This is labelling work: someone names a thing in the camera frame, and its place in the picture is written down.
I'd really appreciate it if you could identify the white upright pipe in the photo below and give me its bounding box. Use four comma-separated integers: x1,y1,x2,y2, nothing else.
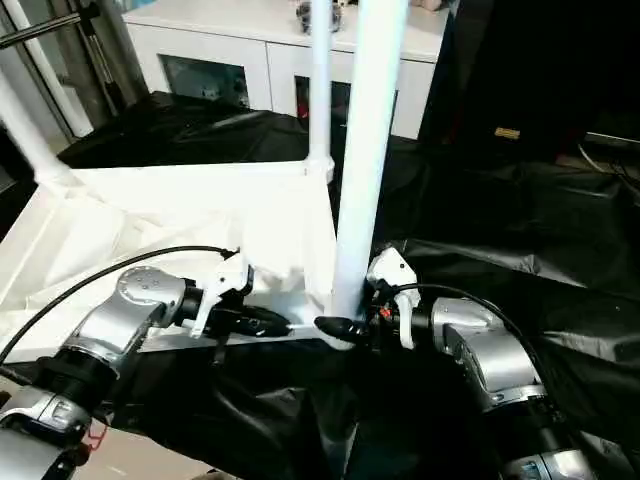
7,0,96,136

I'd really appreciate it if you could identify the long black bar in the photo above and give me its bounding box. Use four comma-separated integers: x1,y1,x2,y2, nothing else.
584,130,640,149

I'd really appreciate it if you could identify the grey curtain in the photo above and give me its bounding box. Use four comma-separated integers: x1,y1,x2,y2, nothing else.
74,0,151,126

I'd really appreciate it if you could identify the white cabinet with glass doors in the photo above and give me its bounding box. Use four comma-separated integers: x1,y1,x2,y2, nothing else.
122,0,451,141

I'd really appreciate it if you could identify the grey metal rod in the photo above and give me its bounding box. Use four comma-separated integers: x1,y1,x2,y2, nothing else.
0,12,84,49

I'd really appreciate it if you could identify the black backdrop cloth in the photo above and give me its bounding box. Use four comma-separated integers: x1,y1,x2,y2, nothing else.
419,0,640,156

